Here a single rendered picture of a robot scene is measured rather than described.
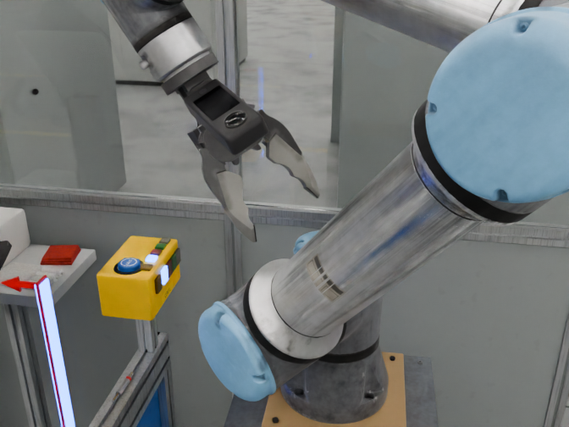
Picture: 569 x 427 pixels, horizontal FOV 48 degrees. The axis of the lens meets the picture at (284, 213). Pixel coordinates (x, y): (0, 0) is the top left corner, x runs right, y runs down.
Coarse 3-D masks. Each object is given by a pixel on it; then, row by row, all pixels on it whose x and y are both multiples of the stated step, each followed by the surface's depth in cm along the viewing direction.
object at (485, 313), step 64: (192, 256) 166; (256, 256) 163; (448, 256) 153; (512, 256) 150; (0, 320) 188; (64, 320) 183; (128, 320) 179; (192, 320) 175; (384, 320) 164; (448, 320) 160; (512, 320) 157; (0, 384) 199; (192, 384) 184; (448, 384) 168; (512, 384) 165
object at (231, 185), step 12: (228, 180) 72; (240, 180) 73; (228, 192) 72; (240, 192) 73; (228, 204) 72; (240, 204) 73; (240, 216) 73; (240, 228) 74; (252, 228) 73; (252, 240) 74
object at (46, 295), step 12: (48, 288) 89; (48, 300) 90; (48, 312) 90; (48, 324) 90; (60, 348) 94; (60, 360) 94; (60, 372) 95; (60, 384) 95; (60, 396) 96; (72, 420) 100
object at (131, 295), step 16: (128, 240) 125; (144, 240) 125; (176, 240) 125; (128, 256) 119; (144, 256) 119; (160, 256) 119; (112, 272) 114; (128, 272) 113; (144, 272) 114; (160, 272) 117; (176, 272) 126; (112, 288) 114; (128, 288) 113; (144, 288) 112; (112, 304) 115; (128, 304) 115; (144, 304) 114; (160, 304) 118
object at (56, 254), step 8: (48, 248) 163; (56, 248) 163; (64, 248) 163; (72, 248) 163; (48, 256) 159; (56, 256) 159; (64, 256) 159; (72, 256) 159; (48, 264) 159; (56, 264) 159; (64, 264) 159
